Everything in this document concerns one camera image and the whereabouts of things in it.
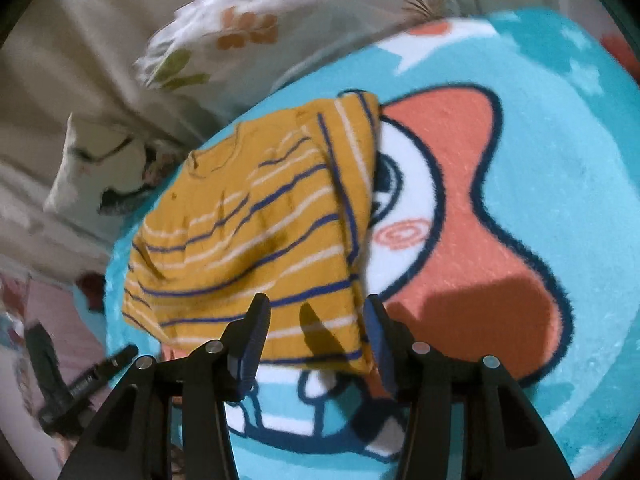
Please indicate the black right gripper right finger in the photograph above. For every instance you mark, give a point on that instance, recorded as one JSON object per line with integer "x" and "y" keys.
{"x": 504, "y": 437}

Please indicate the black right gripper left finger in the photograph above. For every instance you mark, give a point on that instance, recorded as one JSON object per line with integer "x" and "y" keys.
{"x": 129, "y": 438}

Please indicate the orange striped sweater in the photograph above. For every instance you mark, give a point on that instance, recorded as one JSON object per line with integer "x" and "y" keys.
{"x": 281, "y": 208}

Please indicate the white pillow with lady print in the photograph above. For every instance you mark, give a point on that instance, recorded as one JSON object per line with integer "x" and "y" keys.
{"x": 108, "y": 170}

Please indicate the red plastic bag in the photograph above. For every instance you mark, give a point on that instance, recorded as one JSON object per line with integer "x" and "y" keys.
{"x": 618, "y": 47}

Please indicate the white floral ruffled pillow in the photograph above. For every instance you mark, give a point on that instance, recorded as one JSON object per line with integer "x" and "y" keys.
{"x": 227, "y": 55}

